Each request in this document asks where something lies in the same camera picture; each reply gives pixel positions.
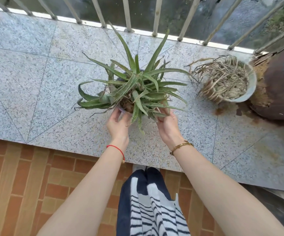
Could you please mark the person's left hand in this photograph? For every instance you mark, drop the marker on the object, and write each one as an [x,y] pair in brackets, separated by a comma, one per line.
[117,127]

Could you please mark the person's right hand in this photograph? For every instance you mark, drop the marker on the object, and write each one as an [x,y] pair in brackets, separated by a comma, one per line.
[167,129]

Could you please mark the person's left thumb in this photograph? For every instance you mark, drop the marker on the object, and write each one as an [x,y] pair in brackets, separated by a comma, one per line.
[126,119]

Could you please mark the person's right thumb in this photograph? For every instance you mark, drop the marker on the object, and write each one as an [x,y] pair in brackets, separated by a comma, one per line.
[159,123]

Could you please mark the green aloe plant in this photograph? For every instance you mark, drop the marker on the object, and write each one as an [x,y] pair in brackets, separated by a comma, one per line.
[134,88]

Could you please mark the person's right forearm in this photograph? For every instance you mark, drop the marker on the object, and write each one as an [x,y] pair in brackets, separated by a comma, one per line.
[227,191]

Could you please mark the person's left forearm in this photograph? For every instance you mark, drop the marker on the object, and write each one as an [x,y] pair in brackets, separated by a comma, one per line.
[83,194]

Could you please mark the grey pot of dried plant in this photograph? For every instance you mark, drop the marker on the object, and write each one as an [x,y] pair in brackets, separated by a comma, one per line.
[226,79]

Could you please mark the navy striped garment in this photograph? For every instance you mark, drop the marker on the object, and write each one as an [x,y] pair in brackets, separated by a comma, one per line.
[148,203]

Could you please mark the white metal railing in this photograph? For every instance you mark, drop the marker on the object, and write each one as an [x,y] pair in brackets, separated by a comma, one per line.
[142,19]

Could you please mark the rusty brown metal drum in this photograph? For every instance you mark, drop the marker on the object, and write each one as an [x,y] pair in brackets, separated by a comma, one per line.
[274,85]

